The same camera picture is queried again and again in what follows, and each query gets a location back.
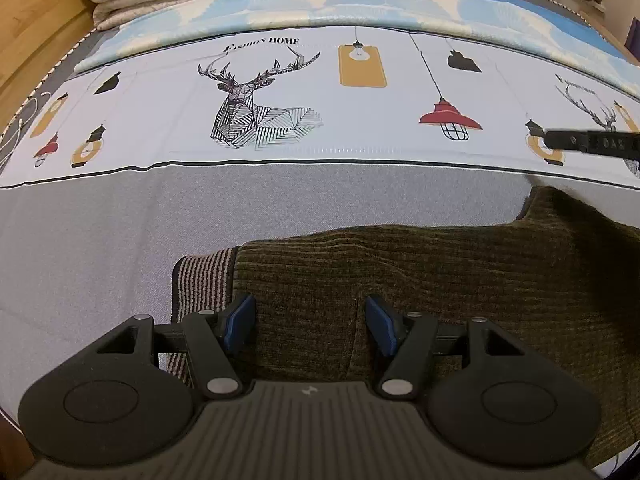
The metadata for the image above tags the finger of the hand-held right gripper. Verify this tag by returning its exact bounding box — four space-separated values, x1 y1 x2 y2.
544 128 640 154

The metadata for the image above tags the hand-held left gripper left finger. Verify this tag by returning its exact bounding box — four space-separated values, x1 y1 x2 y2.
85 292 259 402

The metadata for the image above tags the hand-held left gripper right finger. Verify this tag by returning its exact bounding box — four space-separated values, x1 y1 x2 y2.
364 294 547 402

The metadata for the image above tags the olive green knitted sweater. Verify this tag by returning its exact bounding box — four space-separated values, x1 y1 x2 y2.
170 186 640 472

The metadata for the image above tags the deer printed bed sheet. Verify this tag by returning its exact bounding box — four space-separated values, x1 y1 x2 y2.
0 0 640 480

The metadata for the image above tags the light blue patterned blanket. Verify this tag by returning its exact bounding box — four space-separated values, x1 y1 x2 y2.
74 0 640 97

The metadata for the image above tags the wooden headboard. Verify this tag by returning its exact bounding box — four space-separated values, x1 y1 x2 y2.
0 0 97 132

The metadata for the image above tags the wooden bed frame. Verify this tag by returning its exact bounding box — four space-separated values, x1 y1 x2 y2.
0 420 34 480

